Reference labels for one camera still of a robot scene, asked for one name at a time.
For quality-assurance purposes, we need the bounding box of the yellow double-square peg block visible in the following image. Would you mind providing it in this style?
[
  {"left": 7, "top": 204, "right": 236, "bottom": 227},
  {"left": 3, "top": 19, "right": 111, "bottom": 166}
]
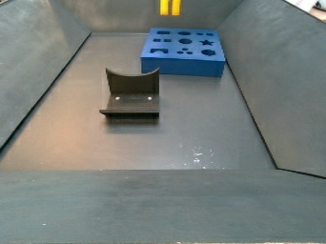
[{"left": 159, "top": 0, "right": 182, "bottom": 16}]

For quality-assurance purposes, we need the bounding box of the blue foam shape board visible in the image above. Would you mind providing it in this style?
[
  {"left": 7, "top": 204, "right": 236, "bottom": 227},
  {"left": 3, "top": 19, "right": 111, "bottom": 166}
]
[{"left": 141, "top": 28, "right": 226, "bottom": 77}]

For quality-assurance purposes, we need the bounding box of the black curved holder stand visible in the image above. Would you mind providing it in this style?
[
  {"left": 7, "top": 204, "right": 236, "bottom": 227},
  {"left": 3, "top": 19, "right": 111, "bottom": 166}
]
[{"left": 99, "top": 69, "right": 161, "bottom": 116}]

